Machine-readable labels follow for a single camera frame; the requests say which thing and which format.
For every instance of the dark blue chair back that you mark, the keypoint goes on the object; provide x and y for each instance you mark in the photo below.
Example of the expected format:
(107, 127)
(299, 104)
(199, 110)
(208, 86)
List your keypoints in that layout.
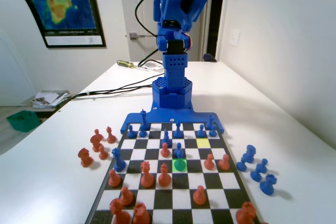
(209, 58)

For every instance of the red chess rook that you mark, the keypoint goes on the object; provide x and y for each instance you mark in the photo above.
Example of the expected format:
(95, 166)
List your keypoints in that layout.
(245, 213)

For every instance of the orange pawn on green square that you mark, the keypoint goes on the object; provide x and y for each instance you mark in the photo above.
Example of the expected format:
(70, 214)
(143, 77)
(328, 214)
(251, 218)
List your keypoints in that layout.
(96, 142)

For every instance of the blue 3D-printed robot arm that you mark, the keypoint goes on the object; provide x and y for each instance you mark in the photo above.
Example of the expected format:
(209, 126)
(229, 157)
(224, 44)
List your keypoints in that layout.
(172, 95)

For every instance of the blue chess queen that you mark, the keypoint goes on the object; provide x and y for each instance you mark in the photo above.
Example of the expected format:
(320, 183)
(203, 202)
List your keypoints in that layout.
(118, 160)

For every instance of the blue chess king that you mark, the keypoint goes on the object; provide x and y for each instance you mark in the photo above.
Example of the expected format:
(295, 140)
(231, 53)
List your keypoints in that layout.
(144, 120)

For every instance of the red chess piece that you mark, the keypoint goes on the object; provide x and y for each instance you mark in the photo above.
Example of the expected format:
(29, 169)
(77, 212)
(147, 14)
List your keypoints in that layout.
(263, 222)

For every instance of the pile of papers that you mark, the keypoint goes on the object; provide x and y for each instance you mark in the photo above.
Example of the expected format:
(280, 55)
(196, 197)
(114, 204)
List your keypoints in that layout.
(48, 98)

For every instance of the white door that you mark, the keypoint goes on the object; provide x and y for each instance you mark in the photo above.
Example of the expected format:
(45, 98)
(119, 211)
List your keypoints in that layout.
(126, 11)

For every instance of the black white chessboard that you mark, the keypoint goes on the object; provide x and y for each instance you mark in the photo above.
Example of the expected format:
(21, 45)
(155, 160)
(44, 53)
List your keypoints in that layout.
(181, 200)

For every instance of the blue chess rook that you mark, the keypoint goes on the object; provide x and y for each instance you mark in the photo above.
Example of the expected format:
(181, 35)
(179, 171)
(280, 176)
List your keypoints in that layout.
(268, 184)
(210, 123)

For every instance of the red chess queen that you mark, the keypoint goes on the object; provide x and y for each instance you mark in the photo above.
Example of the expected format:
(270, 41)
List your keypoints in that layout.
(146, 175)

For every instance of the blue chess knight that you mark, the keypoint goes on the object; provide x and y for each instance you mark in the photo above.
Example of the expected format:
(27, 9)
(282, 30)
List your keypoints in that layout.
(249, 153)
(166, 138)

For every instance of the framed map poster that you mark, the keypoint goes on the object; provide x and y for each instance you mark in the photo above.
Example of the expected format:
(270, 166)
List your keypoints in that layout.
(68, 3)

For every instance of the green plastic bin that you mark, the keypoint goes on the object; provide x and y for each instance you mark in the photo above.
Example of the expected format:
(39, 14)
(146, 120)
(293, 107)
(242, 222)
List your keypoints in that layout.
(23, 121)

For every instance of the small clear plastic packet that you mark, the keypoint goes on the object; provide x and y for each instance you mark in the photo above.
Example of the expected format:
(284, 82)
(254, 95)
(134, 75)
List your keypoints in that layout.
(153, 64)

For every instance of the white light switch plate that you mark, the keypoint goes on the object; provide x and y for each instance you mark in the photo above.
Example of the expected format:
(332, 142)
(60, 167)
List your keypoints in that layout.
(234, 38)

